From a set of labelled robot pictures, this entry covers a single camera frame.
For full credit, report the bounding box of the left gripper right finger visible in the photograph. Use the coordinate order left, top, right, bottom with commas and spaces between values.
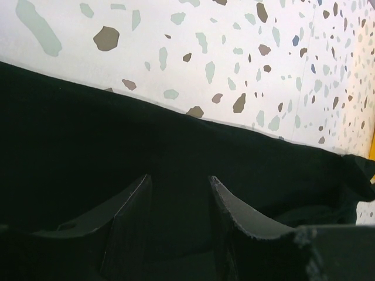
209, 176, 295, 280

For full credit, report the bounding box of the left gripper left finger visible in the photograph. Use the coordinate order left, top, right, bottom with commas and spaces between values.
32, 175, 152, 274

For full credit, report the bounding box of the black t shirt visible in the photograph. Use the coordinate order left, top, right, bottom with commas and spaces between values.
1, 63, 374, 280

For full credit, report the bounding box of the yellow plastic bin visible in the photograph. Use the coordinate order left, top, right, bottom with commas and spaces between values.
366, 137, 375, 184

